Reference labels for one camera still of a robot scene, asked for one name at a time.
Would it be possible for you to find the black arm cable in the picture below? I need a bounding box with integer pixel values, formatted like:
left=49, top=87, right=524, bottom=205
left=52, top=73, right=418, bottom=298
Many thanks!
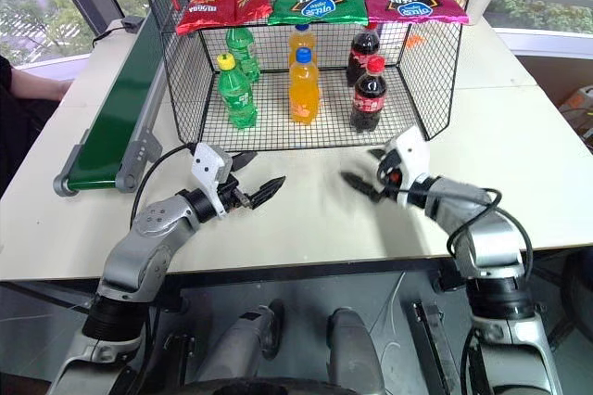
left=446, top=187, right=535, bottom=286
left=129, top=141, right=196, bottom=229

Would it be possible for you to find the person in dark clothing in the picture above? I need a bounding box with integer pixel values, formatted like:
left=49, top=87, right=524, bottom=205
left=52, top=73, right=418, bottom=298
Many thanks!
left=0, top=53, right=57, bottom=198

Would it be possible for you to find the orange soda bottle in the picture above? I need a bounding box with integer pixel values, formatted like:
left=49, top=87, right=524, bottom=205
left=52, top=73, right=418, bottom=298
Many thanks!
left=287, top=23, right=319, bottom=68
left=288, top=47, right=322, bottom=126

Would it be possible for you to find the cola bottle red cap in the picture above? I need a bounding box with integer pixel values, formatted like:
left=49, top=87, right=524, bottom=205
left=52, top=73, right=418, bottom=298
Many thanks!
left=348, top=55, right=388, bottom=134
left=346, top=21, right=382, bottom=88

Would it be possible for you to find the black power adapter cable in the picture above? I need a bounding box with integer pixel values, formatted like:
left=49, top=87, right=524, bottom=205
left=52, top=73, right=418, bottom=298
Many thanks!
left=91, top=25, right=126, bottom=49

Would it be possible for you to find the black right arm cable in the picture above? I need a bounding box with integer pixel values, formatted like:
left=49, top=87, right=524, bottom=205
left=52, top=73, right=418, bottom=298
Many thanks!
left=446, top=187, right=535, bottom=286

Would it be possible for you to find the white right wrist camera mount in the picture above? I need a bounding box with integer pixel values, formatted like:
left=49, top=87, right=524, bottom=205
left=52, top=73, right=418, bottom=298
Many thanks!
left=383, top=125, right=433, bottom=209

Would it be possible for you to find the grey power adapter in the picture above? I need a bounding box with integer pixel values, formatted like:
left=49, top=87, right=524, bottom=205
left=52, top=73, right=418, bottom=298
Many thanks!
left=120, top=15, right=145, bottom=34

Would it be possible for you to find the grey robot leg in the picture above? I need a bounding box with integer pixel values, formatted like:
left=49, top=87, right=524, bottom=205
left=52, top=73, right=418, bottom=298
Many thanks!
left=196, top=299, right=286, bottom=395
left=325, top=306, right=386, bottom=395

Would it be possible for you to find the green soda bottle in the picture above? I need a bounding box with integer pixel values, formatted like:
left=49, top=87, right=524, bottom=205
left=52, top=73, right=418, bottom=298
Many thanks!
left=224, top=26, right=262, bottom=83
left=216, top=52, right=259, bottom=131

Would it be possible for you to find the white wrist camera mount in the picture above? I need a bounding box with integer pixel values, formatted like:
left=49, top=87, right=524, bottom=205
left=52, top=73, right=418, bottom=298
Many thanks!
left=192, top=142, right=233, bottom=221
left=383, top=125, right=433, bottom=209

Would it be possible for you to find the black wire mesh rack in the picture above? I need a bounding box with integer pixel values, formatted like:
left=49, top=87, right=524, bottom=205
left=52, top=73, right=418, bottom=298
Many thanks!
left=131, top=0, right=481, bottom=154

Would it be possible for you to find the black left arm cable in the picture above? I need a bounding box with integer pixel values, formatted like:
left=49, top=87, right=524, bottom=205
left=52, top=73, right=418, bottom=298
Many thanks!
left=129, top=141, right=196, bottom=229

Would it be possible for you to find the black metal table strut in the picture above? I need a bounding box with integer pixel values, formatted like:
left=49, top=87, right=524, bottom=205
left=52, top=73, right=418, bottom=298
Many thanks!
left=410, top=300, right=461, bottom=395

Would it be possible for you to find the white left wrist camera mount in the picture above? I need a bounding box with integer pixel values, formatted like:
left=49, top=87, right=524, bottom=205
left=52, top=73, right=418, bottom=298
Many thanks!
left=192, top=142, right=233, bottom=221

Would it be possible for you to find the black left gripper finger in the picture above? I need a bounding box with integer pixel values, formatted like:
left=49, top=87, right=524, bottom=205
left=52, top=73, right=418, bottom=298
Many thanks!
left=231, top=151, right=259, bottom=173
left=249, top=174, right=287, bottom=210

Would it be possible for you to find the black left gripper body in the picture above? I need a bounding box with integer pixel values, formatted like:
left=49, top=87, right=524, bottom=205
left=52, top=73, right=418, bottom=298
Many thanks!
left=216, top=171, right=254, bottom=213

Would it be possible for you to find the green conveyor belt grey frame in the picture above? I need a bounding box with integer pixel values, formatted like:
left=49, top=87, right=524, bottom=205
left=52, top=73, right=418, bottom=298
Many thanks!
left=52, top=8, right=164, bottom=198

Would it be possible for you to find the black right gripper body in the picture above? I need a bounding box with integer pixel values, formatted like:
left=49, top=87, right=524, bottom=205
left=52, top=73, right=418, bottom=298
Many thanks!
left=376, top=150, right=404, bottom=204

